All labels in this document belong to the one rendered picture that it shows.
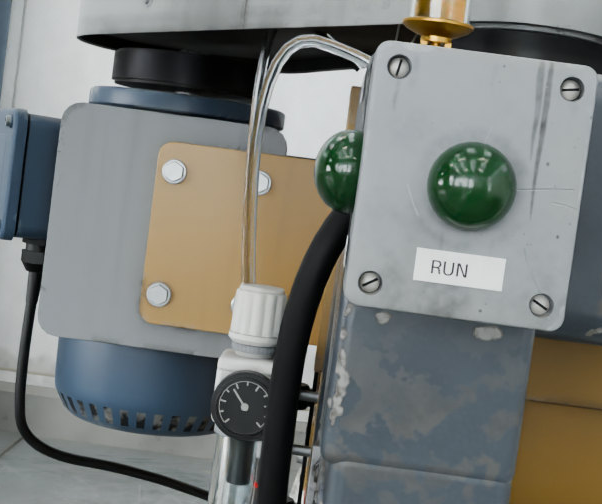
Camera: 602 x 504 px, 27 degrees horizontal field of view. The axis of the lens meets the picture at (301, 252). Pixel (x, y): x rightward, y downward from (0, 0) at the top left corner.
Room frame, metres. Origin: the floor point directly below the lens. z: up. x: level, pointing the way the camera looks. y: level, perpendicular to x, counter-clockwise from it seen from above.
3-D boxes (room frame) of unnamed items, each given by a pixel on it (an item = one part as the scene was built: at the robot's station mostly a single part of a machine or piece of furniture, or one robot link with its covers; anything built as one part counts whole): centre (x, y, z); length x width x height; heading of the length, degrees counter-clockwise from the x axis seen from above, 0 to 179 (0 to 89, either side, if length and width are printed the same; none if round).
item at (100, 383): (0.96, 0.10, 1.21); 0.15 x 0.15 x 0.25
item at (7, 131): (0.92, 0.19, 1.25); 0.10 x 0.08 x 0.12; 24
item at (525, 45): (0.63, -0.10, 1.35); 0.09 x 0.09 x 0.03
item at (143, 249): (0.88, 0.03, 1.23); 0.28 x 0.07 x 0.16; 89
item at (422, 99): (0.44, -0.05, 1.29); 0.08 x 0.05 x 0.09; 89
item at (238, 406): (0.67, 0.02, 1.16); 0.04 x 0.02 x 0.04; 89
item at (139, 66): (0.96, 0.10, 1.35); 0.12 x 0.12 x 0.04
